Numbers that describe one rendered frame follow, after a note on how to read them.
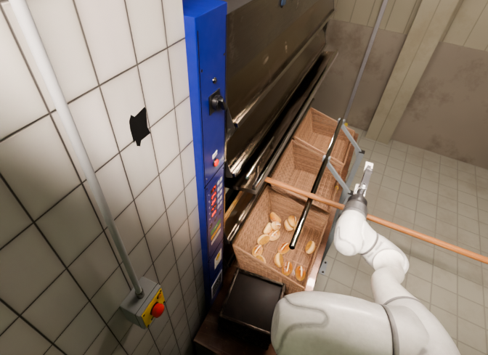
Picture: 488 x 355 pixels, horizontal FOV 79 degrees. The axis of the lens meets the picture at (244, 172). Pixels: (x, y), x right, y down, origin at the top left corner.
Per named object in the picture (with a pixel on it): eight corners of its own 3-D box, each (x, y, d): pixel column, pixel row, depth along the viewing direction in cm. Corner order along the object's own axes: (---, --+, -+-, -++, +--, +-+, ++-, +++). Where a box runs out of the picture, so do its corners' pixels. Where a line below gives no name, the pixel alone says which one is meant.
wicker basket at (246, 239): (229, 268, 193) (229, 244, 173) (262, 207, 230) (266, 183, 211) (300, 302, 179) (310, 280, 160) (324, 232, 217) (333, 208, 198)
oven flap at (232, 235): (225, 243, 166) (214, 217, 156) (310, 100, 287) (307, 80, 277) (232, 244, 164) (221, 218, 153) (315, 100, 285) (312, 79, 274)
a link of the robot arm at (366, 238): (332, 215, 116) (359, 235, 117) (323, 246, 106) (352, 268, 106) (352, 203, 108) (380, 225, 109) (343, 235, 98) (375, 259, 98)
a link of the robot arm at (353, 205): (338, 221, 117) (340, 210, 121) (361, 229, 114) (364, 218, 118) (344, 205, 111) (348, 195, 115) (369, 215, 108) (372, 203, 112)
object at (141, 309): (125, 319, 89) (118, 305, 82) (147, 290, 96) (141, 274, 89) (146, 331, 87) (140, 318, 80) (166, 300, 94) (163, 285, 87)
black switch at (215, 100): (208, 115, 88) (208, 81, 81) (218, 106, 92) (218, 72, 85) (220, 119, 87) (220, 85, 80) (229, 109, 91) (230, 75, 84)
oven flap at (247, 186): (256, 194, 130) (216, 185, 138) (338, 54, 251) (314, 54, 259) (255, 190, 128) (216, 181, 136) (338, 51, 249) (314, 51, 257)
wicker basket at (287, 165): (264, 205, 233) (268, 180, 214) (285, 162, 271) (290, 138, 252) (325, 227, 220) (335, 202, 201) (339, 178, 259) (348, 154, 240)
